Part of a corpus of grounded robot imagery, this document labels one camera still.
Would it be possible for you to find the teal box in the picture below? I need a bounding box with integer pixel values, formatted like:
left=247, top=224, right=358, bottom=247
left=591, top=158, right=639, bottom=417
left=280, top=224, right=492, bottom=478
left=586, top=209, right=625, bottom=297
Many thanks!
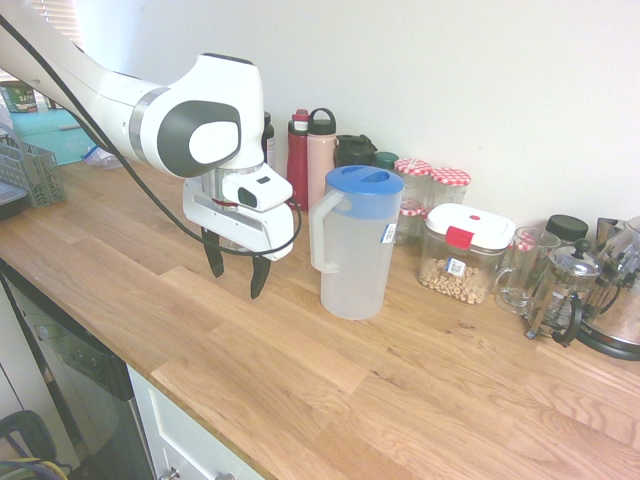
left=9, top=107, right=109, bottom=167

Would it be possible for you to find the translucent pitcher blue lid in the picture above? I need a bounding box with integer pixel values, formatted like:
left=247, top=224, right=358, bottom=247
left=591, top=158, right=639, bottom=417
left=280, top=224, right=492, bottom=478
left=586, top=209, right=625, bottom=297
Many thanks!
left=308, top=164, right=405, bottom=322

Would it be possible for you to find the clear plastic bag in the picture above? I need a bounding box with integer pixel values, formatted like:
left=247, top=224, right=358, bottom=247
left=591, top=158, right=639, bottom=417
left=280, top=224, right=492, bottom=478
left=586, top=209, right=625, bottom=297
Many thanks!
left=81, top=144, right=124, bottom=173

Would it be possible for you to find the red water bottle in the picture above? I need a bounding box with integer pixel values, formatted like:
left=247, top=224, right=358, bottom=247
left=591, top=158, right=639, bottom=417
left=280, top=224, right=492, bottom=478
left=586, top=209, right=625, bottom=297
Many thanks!
left=286, top=108, right=312, bottom=212

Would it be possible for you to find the glass jar black lid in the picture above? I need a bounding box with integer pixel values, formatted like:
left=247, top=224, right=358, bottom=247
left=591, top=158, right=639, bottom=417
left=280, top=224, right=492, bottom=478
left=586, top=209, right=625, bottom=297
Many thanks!
left=544, top=214, right=590, bottom=250

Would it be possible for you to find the white cabinet drawer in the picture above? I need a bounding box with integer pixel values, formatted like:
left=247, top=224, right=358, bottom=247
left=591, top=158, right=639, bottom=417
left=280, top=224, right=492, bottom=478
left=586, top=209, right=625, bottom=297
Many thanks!
left=126, top=363, right=267, bottom=480

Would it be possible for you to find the green oats can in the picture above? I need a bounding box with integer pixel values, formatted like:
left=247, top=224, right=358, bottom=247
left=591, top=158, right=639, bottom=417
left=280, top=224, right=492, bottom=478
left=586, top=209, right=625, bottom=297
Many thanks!
left=0, top=84, right=41, bottom=116

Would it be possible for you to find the glass french press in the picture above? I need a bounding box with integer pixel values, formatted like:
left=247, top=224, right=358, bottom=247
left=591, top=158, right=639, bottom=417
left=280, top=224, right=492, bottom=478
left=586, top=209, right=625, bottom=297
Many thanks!
left=524, top=238, right=602, bottom=349

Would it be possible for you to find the black tray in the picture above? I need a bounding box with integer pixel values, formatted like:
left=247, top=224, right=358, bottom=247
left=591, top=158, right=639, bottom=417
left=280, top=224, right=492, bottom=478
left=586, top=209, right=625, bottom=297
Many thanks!
left=0, top=182, right=29, bottom=222

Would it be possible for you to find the bottle with dark green lid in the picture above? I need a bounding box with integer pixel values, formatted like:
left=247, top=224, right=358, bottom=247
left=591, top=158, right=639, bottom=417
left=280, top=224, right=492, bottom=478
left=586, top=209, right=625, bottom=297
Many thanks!
left=373, top=151, right=400, bottom=174

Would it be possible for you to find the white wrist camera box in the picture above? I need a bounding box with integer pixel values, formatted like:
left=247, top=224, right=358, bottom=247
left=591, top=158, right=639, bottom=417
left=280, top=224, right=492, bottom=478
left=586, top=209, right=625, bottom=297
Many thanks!
left=219, top=167, right=295, bottom=212

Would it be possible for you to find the metal drawer handle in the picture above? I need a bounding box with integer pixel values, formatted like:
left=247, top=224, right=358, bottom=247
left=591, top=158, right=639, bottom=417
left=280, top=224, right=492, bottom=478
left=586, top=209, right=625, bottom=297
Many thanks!
left=166, top=464, right=236, bottom=480

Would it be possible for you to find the black dishwasher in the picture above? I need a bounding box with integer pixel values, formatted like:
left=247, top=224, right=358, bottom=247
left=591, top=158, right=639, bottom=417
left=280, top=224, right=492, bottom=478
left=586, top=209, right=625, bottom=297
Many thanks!
left=0, top=258, right=156, bottom=480

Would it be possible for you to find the small jar red checkered lid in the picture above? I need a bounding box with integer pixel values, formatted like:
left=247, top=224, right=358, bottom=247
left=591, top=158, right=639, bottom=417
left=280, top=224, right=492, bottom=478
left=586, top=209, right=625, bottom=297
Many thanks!
left=396, top=204, right=428, bottom=247

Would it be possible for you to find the steel electric kettle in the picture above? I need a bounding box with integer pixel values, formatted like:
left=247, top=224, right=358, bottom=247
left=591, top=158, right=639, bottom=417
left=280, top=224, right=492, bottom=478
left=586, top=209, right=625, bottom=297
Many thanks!
left=574, top=215, right=640, bottom=362

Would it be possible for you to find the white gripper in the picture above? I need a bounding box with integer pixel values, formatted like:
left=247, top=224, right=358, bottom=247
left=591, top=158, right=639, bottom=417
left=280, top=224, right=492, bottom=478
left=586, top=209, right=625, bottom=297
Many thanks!
left=182, top=177, right=295, bottom=301

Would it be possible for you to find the coiled cable bundle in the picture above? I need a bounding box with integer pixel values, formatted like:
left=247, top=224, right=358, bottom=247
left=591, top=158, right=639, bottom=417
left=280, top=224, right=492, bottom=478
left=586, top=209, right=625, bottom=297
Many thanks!
left=0, top=409, right=72, bottom=480

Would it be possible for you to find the pink water bottle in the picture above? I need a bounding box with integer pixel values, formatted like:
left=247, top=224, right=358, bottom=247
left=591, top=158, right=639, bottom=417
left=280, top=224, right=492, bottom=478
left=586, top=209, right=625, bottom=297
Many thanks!
left=305, top=107, right=338, bottom=212

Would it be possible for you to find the black shaker bottle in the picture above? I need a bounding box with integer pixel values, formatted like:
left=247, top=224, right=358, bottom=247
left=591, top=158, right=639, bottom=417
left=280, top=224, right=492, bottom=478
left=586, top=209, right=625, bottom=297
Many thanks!
left=333, top=133, right=378, bottom=171

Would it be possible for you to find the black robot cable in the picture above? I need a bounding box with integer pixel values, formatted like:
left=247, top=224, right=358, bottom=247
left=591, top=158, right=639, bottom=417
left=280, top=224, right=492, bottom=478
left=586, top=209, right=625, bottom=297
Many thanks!
left=0, top=13, right=304, bottom=252

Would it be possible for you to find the grey cutlery basket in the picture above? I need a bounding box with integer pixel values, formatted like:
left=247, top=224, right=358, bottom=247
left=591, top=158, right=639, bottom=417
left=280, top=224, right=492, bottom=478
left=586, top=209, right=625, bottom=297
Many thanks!
left=0, top=130, right=68, bottom=209

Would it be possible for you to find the clear glass mug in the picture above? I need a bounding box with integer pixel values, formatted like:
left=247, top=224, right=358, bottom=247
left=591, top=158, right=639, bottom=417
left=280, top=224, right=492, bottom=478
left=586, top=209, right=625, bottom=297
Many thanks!
left=493, top=226, right=562, bottom=316

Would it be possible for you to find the window blind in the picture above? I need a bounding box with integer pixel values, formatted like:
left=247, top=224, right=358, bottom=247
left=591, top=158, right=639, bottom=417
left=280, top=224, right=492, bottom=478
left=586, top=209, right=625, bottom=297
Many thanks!
left=48, top=0, right=84, bottom=49

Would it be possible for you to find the nut container with red clip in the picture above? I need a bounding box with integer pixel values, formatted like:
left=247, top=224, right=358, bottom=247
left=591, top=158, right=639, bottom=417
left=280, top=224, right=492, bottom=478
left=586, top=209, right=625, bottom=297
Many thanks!
left=418, top=203, right=517, bottom=307

